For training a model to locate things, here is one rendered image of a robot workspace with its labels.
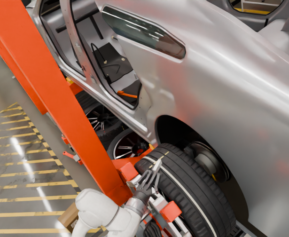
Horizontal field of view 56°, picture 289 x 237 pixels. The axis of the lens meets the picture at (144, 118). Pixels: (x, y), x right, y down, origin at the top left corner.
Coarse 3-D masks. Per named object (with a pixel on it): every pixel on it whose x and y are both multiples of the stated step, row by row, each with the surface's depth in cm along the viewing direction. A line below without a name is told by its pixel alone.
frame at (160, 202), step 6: (132, 180) 152; (144, 180) 148; (132, 186) 159; (132, 192) 176; (150, 198) 138; (156, 198) 137; (162, 198) 136; (156, 204) 135; (162, 204) 135; (156, 210) 136; (162, 216) 135; (180, 222) 134; (168, 228) 177; (174, 228) 133; (180, 228) 137; (186, 228) 134; (162, 234) 177; (174, 234) 136; (180, 234) 134; (186, 234) 134
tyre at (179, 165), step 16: (160, 144) 167; (144, 160) 158; (176, 160) 144; (192, 160) 142; (176, 176) 139; (192, 176) 137; (208, 176) 138; (176, 192) 133; (192, 192) 134; (208, 192) 135; (192, 208) 131; (208, 208) 133; (224, 208) 137; (192, 224) 131; (208, 224) 133; (224, 224) 138
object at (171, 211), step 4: (168, 204) 128; (172, 204) 128; (164, 208) 127; (168, 208) 127; (172, 208) 127; (176, 208) 127; (160, 212) 131; (164, 212) 126; (168, 212) 126; (172, 212) 126; (176, 212) 127; (180, 212) 127; (164, 216) 129; (168, 216) 126; (172, 216) 126; (176, 216) 126; (168, 220) 126; (172, 220) 125
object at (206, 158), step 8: (192, 144) 179; (200, 144) 171; (200, 152) 176; (208, 152) 167; (200, 160) 172; (208, 160) 171; (216, 160) 164; (208, 168) 170; (216, 168) 171; (224, 168) 166; (216, 176) 178; (224, 176) 168
